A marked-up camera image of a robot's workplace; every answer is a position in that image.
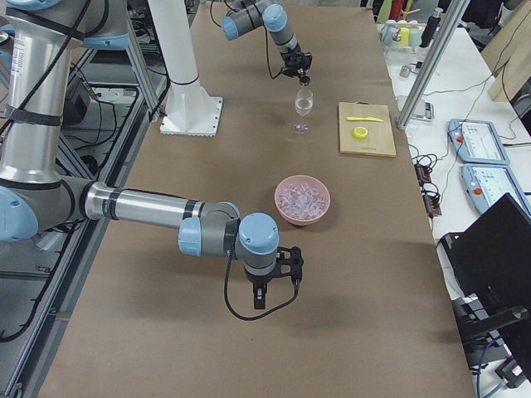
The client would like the clear wine glass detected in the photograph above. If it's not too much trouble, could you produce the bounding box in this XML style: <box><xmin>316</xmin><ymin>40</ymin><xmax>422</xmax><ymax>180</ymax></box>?
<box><xmin>294</xmin><ymin>89</ymin><xmax>314</xmax><ymax>134</ymax></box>

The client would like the white camera mast base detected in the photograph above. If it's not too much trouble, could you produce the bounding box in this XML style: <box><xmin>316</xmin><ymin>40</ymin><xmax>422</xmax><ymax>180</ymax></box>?
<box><xmin>149</xmin><ymin>0</ymin><xmax>223</xmax><ymax>137</ymax></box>

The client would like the metal cocktail jigger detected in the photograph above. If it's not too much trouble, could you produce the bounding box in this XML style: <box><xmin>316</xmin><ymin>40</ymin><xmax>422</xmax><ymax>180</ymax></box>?
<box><xmin>300</xmin><ymin>75</ymin><xmax>310</xmax><ymax>87</ymax></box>

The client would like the lower blue teach pendant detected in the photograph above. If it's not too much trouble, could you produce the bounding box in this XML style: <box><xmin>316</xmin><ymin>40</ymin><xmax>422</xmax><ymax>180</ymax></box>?
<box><xmin>460</xmin><ymin>163</ymin><xmax>530</xmax><ymax>214</ymax></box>

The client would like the blue teach pendant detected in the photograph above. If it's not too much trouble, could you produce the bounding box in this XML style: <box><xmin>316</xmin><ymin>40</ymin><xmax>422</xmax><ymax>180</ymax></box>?
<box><xmin>447</xmin><ymin>119</ymin><xmax>510</xmax><ymax>165</ymax></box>
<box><xmin>460</xmin><ymin>163</ymin><xmax>530</xmax><ymax>214</ymax></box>

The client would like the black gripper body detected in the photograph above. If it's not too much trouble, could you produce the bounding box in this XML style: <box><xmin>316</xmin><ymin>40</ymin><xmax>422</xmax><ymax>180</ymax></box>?
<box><xmin>246</xmin><ymin>272</ymin><xmax>273</xmax><ymax>295</ymax></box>
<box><xmin>280</xmin><ymin>51</ymin><xmax>306</xmax><ymax>78</ymax></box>

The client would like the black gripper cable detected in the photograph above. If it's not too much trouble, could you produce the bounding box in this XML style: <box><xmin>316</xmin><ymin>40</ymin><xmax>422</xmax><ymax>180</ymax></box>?
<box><xmin>223</xmin><ymin>248</ymin><xmax>301</xmax><ymax>320</ymax></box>
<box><xmin>208</xmin><ymin>0</ymin><xmax>291</xmax><ymax>80</ymax></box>

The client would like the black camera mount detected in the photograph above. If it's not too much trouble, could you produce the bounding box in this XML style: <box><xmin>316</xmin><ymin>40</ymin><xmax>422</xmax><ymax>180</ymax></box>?
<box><xmin>273</xmin><ymin>246</ymin><xmax>304</xmax><ymax>288</ymax></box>
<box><xmin>295</xmin><ymin>51</ymin><xmax>313</xmax><ymax>70</ymax></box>

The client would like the yellow lemon half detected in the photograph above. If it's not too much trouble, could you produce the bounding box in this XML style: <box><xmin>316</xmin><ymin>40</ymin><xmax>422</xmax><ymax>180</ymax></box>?
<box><xmin>352</xmin><ymin>126</ymin><xmax>368</xmax><ymax>140</ymax></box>

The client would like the black monitor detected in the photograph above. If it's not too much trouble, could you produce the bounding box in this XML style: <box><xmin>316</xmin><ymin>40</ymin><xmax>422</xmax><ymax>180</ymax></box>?
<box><xmin>439</xmin><ymin>193</ymin><xmax>530</xmax><ymax>352</ymax></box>

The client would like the upper blue teach pendant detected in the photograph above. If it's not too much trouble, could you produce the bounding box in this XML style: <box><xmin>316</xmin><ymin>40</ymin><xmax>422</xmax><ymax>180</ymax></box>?
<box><xmin>447</xmin><ymin>119</ymin><xmax>510</xmax><ymax>165</ymax></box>

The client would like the yellow plastic knife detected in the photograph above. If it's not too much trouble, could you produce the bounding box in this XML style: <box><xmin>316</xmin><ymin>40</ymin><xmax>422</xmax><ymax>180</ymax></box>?
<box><xmin>346</xmin><ymin>116</ymin><xmax>384</xmax><ymax>123</ymax></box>

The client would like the clear ice cubes pile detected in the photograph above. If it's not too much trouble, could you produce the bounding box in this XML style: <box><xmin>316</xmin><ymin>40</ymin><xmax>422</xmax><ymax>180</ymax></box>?
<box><xmin>276</xmin><ymin>182</ymin><xmax>329</xmax><ymax>221</ymax></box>

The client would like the pink bowl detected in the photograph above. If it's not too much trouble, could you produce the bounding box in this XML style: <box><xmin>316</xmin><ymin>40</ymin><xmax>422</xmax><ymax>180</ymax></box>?
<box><xmin>274</xmin><ymin>175</ymin><xmax>331</xmax><ymax>226</ymax></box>

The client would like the wooden cutting board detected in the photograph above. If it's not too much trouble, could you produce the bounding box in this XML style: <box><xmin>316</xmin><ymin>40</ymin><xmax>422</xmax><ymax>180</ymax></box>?
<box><xmin>338</xmin><ymin>102</ymin><xmax>397</xmax><ymax>158</ymax></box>

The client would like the aluminium frame post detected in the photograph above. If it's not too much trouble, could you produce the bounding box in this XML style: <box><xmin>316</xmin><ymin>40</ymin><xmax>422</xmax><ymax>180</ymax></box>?
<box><xmin>397</xmin><ymin>0</ymin><xmax>470</xmax><ymax>130</ymax></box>

